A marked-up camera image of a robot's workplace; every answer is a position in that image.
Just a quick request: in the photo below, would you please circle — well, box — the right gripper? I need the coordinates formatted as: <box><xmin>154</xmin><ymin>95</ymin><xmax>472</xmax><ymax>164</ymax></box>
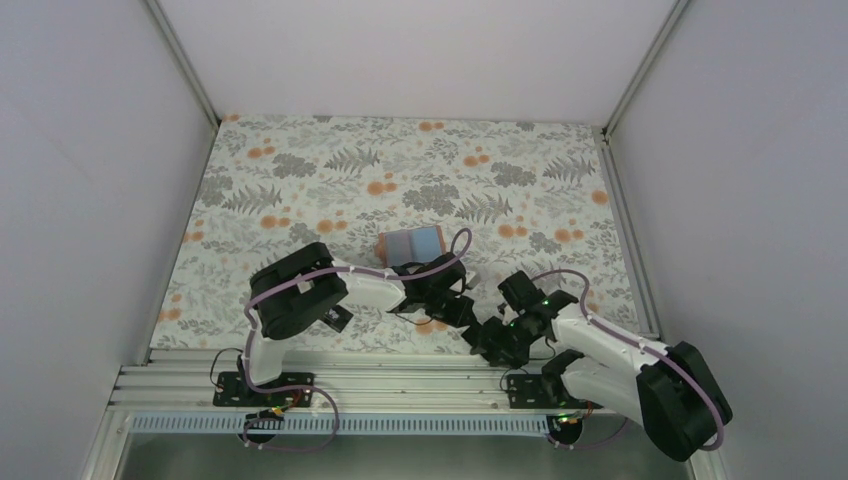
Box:
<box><xmin>471</xmin><ymin>312</ymin><xmax>542</xmax><ymax>369</ymax></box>

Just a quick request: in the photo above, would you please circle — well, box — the brown leather card holder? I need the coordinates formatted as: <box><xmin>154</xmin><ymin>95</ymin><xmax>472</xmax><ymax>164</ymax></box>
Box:
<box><xmin>375</xmin><ymin>226</ymin><xmax>446</xmax><ymax>267</ymax></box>

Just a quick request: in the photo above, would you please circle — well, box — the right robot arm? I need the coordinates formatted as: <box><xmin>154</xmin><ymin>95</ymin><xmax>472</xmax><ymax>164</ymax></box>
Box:
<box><xmin>463</xmin><ymin>272</ymin><xmax>733</xmax><ymax>462</ymax></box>

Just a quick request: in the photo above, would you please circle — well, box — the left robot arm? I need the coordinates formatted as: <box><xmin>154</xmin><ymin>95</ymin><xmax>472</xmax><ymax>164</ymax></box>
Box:
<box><xmin>238</xmin><ymin>242</ymin><xmax>478</xmax><ymax>405</ymax></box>

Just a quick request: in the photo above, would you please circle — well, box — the black VIP card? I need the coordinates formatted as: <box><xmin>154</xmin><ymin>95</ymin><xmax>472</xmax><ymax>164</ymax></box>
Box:
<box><xmin>322</xmin><ymin>305</ymin><xmax>353</xmax><ymax>333</ymax></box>

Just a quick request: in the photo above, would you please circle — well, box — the floral table mat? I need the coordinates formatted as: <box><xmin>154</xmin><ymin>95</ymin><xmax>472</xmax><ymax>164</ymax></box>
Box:
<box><xmin>151</xmin><ymin>115</ymin><xmax>640</xmax><ymax>350</ymax></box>

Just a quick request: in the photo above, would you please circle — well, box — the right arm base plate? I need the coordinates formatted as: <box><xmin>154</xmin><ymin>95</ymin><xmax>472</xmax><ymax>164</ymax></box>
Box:
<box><xmin>502</xmin><ymin>373</ymin><xmax>589</xmax><ymax>410</ymax></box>

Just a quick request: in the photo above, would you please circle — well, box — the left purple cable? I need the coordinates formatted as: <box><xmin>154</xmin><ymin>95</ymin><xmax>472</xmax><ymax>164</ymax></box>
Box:
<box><xmin>239</xmin><ymin>228</ymin><xmax>474</xmax><ymax>455</ymax></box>

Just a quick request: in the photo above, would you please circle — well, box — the purple cable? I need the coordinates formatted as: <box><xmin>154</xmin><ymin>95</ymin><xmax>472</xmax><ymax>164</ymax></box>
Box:
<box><xmin>529</xmin><ymin>269</ymin><xmax>727</xmax><ymax>453</ymax></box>
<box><xmin>239</xmin><ymin>228</ymin><xmax>474</xmax><ymax>455</ymax></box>

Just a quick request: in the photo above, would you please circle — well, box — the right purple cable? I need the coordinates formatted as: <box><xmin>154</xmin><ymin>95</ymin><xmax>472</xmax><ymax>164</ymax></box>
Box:
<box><xmin>529</xmin><ymin>269</ymin><xmax>727</xmax><ymax>453</ymax></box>

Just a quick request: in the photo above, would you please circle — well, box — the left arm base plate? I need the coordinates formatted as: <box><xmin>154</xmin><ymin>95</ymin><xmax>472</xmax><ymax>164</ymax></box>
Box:
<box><xmin>212</xmin><ymin>370</ymin><xmax>315</xmax><ymax>409</ymax></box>

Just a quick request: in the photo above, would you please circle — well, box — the aluminium rail frame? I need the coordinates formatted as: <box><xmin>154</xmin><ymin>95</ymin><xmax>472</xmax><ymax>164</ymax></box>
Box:
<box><xmin>83</xmin><ymin>349</ymin><xmax>726</xmax><ymax>479</ymax></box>

